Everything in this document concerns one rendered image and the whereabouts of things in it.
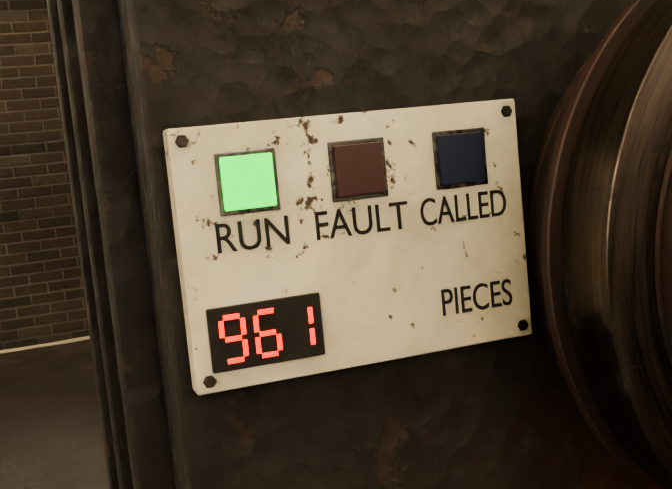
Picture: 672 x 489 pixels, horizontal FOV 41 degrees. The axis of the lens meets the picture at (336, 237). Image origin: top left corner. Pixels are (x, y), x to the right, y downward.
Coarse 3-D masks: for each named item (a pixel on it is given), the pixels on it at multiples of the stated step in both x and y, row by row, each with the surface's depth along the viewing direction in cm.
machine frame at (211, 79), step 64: (64, 0) 84; (128, 0) 60; (192, 0) 60; (256, 0) 62; (320, 0) 63; (384, 0) 65; (448, 0) 66; (512, 0) 68; (576, 0) 70; (64, 64) 105; (128, 64) 65; (192, 64) 60; (256, 64) 62; (320, 64) 63; (384, 64) 65; (448, 64) 67; (512, 64) 68; (576, 64) 70; (64, 128) 107; (128, 128) 67; (128, 192) 68; (128, 256) 68; (128, 320) 68; (128, 384) 69; (320, 384) 65; (384, 384) 67; (448, 384) 69; (512, 384) 70; (128, 448) 72; (192, 448) 62; (256, 448) 64; (320, 448) 65; (384, 448) 67; (448, 448) 69; (512, 448) 71; (576, 448) 73
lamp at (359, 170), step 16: (352, 144) 62; (368, 144) 62; (336, 160) 62; (352, 160) 62; (368, 160) 62; (336, 176) 62; (352, 176) 62; (368, 176) 63; (352, 192) 62; (368, 192) 63
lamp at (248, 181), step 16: (224, 160) 59; (240, 160) 59; (256, 160) 60; (272, 160) 60; (224, 176) 59; (240, 176) 60; (256, 176) 60; (272, 176) 60; (224, 192) 59; (240, 192) 60; (256, 192) 60; (272, 192) 60; (224, 208) 60; (240, 208) 60
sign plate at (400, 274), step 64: (192, 128) 59; (256, 128) 60; (320, 128) 62; (384, 128) 63; (448, 128) 65; (512, 128) 67; (192, 192) 59; (320, 192) 62; (384, 192) 63; (448, 192) 65; (512, 192) 67; (192, 256) 59; (256, 256) 61; (320, 256) 62; (384, 256) 64; (448, 256) 66; (512, 256) 67; (192, 320) 60; (320, 320) 62; (384, 320) 64; (448, 320) 66; (512, 320) 68; (192, 384) 62; (256, 384) 61
